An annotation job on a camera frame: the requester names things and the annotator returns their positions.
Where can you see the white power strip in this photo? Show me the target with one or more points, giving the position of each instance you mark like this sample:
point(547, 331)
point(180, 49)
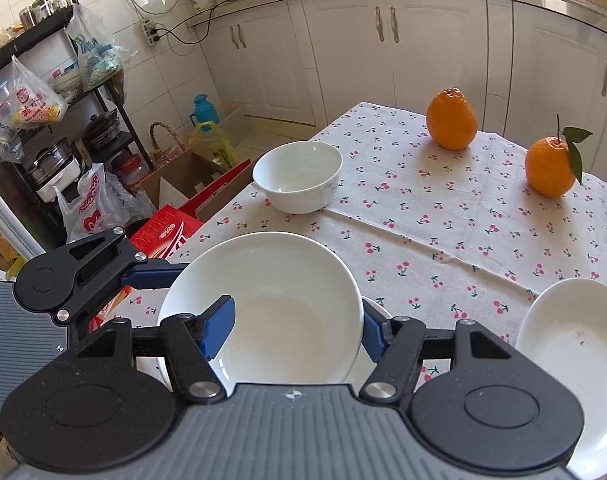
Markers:
point(150, 32)

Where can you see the red-lid jar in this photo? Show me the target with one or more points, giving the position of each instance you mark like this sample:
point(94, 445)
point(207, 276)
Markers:
point(128, 172)

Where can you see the white and red plastic bag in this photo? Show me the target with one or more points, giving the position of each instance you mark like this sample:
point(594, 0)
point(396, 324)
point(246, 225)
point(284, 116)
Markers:
point(91, 205)

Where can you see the red gift box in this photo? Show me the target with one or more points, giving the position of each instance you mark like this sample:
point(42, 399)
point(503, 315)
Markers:
point(168, 230)

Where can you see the cherry-print tablecloth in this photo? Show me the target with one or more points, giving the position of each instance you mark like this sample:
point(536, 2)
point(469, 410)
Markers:
point(433, 220)

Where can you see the red-yellow hanging plastic bag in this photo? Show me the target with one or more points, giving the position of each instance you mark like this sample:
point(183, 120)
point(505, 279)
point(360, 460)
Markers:
point(31, 105)

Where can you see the yellow plastic bag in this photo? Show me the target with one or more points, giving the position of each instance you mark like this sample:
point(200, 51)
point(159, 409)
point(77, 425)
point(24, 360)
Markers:
point(211, 135)

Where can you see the orange fruit with leaf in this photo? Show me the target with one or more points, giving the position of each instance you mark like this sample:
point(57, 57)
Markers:
point(548, 165)

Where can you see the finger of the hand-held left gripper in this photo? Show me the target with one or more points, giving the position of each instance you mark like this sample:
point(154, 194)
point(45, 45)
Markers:
point(153, 275)

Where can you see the white stained plate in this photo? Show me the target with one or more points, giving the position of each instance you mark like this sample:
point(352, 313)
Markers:
point(568, 385)

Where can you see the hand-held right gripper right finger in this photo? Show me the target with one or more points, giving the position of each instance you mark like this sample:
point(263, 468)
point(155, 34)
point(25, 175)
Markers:
point(372, 335)

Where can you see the wicker basket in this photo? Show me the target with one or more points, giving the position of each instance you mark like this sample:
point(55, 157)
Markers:
point(166, 157)

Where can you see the black storage rack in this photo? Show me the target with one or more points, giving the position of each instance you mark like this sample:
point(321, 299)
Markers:
point(33, 27)

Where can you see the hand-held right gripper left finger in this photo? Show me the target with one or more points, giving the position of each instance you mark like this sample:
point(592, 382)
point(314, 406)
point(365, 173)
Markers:
point(216, 327)

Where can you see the blue-print hanging plastic bag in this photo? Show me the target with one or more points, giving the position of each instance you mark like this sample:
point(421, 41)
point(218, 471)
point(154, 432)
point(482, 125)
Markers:
point(98, 55)

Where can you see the blue thermos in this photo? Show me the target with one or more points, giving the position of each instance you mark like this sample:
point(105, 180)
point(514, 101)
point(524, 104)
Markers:
point(203, 112)

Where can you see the white kitchen cabinets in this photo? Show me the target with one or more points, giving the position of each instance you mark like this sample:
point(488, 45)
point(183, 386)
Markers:
point(343, 60)

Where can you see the clear hanging plastic bag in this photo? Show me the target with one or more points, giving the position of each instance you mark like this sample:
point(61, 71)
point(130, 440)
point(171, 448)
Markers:
point(1, 135)

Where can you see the black pan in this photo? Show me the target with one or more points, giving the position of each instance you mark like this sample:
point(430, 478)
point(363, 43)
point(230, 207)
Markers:
point(101, 130)

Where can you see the steel electric pot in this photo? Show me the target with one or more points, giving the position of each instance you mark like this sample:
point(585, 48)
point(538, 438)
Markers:
point(53, 170)

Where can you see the brown cardboard box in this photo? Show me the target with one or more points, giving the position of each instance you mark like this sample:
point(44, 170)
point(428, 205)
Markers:
point(183, 175)

